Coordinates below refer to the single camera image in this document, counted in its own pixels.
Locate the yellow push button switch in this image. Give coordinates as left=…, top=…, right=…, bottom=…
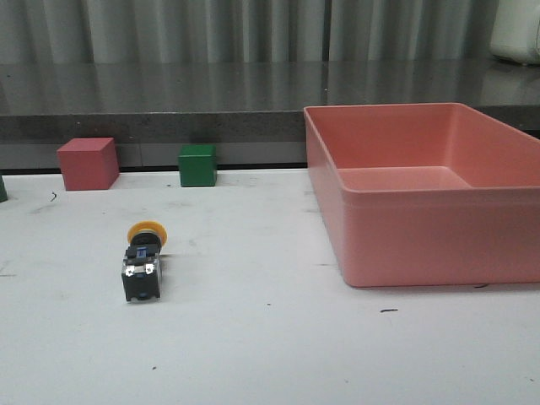
left=121, top=220, right=168, bottom=302

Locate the right green cube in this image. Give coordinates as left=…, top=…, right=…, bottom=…
left=178, top=144, right=217, bottom=187

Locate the green cube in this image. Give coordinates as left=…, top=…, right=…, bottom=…
left=0, top=176, right=8, bottom=203
left=178, top=144, right=217, bottom=187

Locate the grey stone counter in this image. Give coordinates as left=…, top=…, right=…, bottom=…
left=1, top=58, right=539, bottom=173

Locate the pink plastic bin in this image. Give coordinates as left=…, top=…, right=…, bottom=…
left=304, top=103, right=539, bottom=287

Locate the far pink cube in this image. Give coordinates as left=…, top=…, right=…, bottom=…
left=57, top=138, right=120, bottom=191

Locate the left green cube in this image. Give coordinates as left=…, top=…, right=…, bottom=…
left=0, top=176, right=8, bottom=203

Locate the grey pleated curtain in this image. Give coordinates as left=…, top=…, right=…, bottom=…
left=1, top=1, right=498, bottom=64

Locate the white appliance on counter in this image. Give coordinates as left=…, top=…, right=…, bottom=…
left=489, top=0, right=539, bottom=65

